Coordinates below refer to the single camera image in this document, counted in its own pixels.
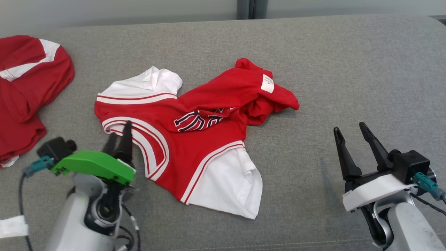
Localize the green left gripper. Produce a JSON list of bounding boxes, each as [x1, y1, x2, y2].
[[51, 121, 136, 187]]

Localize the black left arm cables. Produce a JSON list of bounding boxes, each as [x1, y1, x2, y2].
[[115, 201, 141, 251]]

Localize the right camera cable teal plug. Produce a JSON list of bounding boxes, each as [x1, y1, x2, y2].
[[409, 172, 446, 216]]

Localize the white tape label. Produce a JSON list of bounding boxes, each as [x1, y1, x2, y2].
[[0, 215, 29, 238]]

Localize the grey metal post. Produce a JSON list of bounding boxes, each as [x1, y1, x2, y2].
[[237, 0, 269, 20]]

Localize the red white lettered jersey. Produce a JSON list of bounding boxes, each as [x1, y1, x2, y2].
[[94, 58, 300, 220]]

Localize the left camera cable teal plug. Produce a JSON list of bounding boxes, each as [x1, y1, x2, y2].
[[18, 156, 54, 251]]

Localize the red garment with white stripe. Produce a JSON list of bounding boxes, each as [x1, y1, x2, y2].
[[0, 35, 75, 168]]

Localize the camera cable teal plug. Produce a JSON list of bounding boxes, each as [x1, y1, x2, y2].
[[409, 172, 446, 216], [18, 156, 54, 251]]

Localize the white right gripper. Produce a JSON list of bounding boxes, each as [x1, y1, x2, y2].
[[333, 122, 418, 212]]

